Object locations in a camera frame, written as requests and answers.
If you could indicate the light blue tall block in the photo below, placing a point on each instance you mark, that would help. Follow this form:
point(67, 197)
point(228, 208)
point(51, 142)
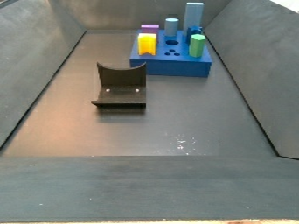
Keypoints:
point(192, 15)

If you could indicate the yellow arch block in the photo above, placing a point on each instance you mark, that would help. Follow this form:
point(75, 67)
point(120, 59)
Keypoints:
point(147, 43)

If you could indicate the green hexagonal prism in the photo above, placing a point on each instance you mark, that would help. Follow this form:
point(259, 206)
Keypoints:
point(196, 45)

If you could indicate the dark blue star block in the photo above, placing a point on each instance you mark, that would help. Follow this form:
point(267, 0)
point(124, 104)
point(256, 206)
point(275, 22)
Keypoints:
point(192, 30)

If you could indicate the light blue short cylinder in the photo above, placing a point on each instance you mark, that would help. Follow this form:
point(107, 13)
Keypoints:
point(171, 24)

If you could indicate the blue shape sorter base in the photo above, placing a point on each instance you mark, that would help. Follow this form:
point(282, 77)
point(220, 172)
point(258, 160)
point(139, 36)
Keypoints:
point(172, 59)

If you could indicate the purple rectangular block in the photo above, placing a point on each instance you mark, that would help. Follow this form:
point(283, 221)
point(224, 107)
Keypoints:
point(150, 28)

